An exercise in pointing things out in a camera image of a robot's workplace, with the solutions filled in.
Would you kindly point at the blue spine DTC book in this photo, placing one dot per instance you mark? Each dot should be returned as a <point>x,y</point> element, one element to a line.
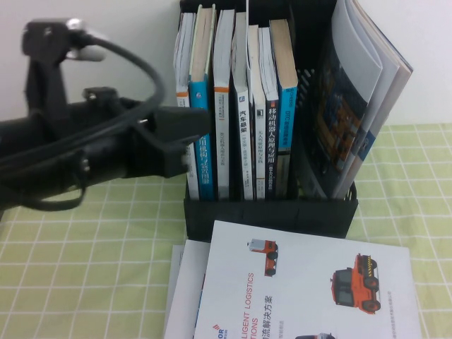
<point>287,120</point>

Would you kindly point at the brochure with container port cover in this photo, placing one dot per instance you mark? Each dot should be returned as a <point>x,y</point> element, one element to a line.
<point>332,123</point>

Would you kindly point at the blue spine mechanical design book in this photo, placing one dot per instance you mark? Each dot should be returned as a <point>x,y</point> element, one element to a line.
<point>206,169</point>

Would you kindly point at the black spine mobile robot book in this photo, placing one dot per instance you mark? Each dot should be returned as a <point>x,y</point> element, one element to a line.
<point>272,141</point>

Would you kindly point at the black plastic book holder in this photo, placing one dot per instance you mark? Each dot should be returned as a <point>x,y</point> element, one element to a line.
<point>307,35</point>

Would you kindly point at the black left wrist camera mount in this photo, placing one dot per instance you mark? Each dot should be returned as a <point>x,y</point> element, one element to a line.
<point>44,70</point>

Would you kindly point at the thick white orange-banded book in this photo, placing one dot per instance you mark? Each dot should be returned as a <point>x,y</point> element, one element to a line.
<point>223,141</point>

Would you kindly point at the white brochure with orange trucks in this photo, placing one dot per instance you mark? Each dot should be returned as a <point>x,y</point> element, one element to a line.
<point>310,282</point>

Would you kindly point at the white spine driverless car book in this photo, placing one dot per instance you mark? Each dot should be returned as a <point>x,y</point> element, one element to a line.
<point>260,152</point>

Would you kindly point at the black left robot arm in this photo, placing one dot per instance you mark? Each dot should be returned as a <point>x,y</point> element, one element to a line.
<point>102,162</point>

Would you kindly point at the plain white brochure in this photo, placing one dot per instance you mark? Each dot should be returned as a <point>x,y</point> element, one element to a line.
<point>187,282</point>

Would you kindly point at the thin white orange-banded book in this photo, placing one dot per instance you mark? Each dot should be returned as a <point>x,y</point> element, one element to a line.
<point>183,53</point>

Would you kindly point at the thin white booklet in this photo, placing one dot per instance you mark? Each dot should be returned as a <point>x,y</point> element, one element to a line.
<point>249,70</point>

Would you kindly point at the white spine car suspension book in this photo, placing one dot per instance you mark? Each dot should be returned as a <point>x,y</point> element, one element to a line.
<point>244,141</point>

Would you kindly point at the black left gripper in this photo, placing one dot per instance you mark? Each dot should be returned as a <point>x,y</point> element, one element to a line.
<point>148,155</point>

